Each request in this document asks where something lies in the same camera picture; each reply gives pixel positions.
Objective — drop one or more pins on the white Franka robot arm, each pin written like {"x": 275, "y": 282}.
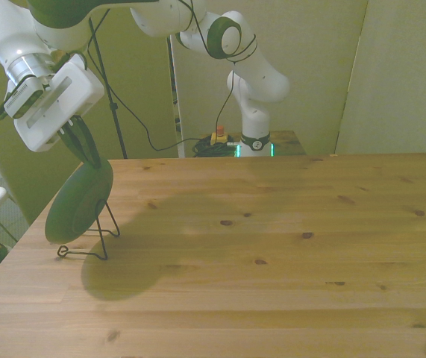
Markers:
{"x": 261, "y": 85}

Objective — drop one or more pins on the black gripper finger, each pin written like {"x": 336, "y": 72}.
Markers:
{"x": 87, "y": 143}
{"x": 71, "y": 145}

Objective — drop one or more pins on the dark green round plate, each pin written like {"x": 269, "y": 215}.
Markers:
{"x": 74, "y": 209}

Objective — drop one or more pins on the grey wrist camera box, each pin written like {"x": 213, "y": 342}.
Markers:
{"x": 24, "y": 98}

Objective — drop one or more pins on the beige partition panel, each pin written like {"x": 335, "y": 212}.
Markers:
{"x": 141, "y": 74}
{"x": 309, "y": 56}

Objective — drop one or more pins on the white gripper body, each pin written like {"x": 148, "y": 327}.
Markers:
{"x": 67, "y": 100}

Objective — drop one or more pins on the yellow emergency stop box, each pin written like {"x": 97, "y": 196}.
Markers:
{"x": 218, "y": 140}

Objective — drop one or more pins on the black tripod pole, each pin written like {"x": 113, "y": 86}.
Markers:
{"x": 113, "y": 107}

